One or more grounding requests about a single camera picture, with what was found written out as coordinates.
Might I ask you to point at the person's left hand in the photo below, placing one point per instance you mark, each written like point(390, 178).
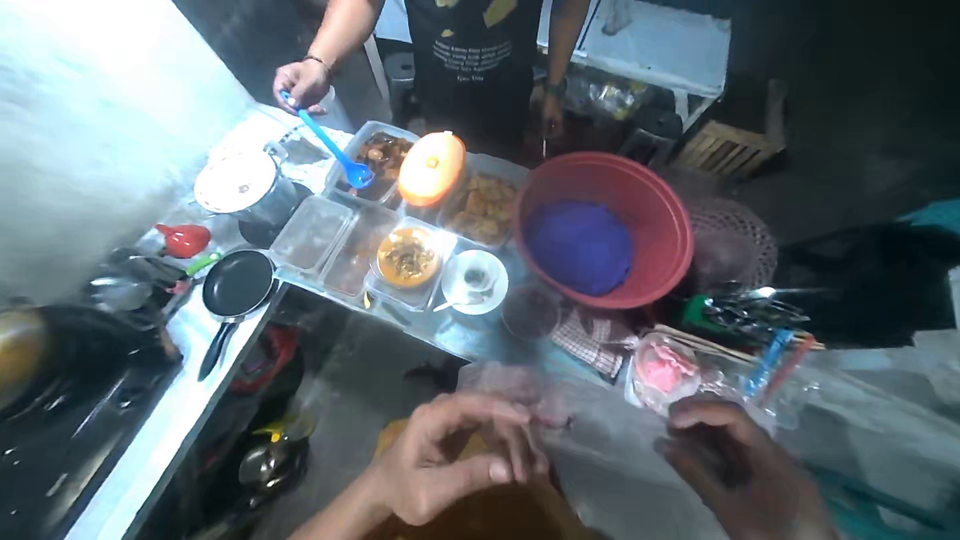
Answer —
point(424, 480)

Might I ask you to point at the person's right hand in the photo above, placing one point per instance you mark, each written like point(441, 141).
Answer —
point(772, 487)

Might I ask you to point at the person's right thumb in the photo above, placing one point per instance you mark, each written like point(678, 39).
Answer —
point(691, 470)

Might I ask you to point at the person's left index finger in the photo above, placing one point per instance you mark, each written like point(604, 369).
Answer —
point(472, 407)

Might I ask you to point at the person's left thumb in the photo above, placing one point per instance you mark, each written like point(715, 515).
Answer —
point(469, 478)

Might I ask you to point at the person's right index finger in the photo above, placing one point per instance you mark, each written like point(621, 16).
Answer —
point(716, 414)

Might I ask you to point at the person's left fingers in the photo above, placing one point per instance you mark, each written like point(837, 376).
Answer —
point(520, 450)

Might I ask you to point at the clear plastic bag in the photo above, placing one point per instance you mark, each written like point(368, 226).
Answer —
point(611, 442)

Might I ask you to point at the person's left forearm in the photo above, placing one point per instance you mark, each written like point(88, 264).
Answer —
point(341, 516)

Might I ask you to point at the bag with pink contents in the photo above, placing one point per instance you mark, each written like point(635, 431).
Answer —
point(665, 369)

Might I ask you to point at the blue plastic packet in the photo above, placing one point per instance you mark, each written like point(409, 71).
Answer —
point(766, 364)

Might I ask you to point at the wooden sticks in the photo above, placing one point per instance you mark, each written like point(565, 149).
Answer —
point(705, 343)

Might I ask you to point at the food serving table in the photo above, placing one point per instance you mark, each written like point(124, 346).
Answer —
point(442, 335)

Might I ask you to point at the red plastic packet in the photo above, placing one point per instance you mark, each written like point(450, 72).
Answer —
point(787, 369)

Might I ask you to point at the green plastic container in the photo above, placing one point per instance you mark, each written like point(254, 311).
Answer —
point(695, 313)

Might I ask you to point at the white spoon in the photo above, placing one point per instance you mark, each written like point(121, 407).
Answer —
point(447, 305)

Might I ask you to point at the white saucer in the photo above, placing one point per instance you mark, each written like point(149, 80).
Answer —
point(491, 298)

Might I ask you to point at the clear round plastic bowl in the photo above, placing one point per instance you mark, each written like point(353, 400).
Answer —
point(531, 313)

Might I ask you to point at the pile of metal spoons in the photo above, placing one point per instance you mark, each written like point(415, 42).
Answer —
point(757, 311)

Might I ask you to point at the clear container under soup bowl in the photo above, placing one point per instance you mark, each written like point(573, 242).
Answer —
point(420, 298)

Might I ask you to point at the checkered cloth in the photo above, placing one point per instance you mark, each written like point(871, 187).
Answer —
point(589, 343)

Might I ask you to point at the clear glass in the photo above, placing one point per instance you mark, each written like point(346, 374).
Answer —
point(478, 276)

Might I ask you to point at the bowl of orange soup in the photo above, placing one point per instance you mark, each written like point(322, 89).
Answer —
point(407, 259)

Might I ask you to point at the white mesh basket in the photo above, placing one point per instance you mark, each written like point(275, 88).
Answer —
point(731, 240)

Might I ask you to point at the teal plastic chair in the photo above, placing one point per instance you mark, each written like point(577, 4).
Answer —
point(874, 499)

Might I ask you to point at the container with reddish residue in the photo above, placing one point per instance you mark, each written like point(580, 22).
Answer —
point(361, 255)

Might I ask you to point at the large red plastic basin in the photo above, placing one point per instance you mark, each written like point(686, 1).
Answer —
point(660, 232)

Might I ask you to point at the purple plastic bag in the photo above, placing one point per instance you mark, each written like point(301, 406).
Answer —
point(581, 247)

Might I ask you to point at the container with fried yellow food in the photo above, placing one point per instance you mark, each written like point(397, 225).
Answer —
point(484, 206)

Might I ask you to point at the black plastic bag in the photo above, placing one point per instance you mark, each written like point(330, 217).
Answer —
point(877, 277)

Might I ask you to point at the empty clear plastic container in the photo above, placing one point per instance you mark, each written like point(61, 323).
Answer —
point(311, 234)

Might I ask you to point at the orange plastic lid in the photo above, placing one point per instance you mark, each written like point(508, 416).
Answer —
point(433, 171)

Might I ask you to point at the black frying pan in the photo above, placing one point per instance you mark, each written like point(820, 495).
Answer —
point(238, 285)

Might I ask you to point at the wooden crate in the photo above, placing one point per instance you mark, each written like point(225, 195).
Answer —
point(724, 148)

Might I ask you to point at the container with dark brown food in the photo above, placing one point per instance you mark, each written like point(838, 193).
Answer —
point(382, 154)

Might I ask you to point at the dark plastic stool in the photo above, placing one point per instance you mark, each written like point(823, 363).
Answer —
point(400, 75)
point(651, 135)

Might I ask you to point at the metal pot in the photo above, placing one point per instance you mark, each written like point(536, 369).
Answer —
point(274, 199)

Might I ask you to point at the blue plastic ladle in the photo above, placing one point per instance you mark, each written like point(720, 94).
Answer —
point(327, 142)

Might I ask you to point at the white stove counter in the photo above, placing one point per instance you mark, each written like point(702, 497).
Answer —
point(161, 450)

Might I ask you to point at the round white pot lid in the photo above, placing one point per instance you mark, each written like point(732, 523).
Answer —
point(234, 184)

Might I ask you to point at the red plastic ladle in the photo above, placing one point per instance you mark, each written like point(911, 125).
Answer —
point(187, 240)

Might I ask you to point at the dark wristwatch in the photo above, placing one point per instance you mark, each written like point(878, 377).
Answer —
point(556, 87)

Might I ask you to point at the white table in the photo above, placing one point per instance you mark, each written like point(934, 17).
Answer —
point(652, 41)

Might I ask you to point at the large black wok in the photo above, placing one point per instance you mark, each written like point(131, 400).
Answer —
point(97, 356)

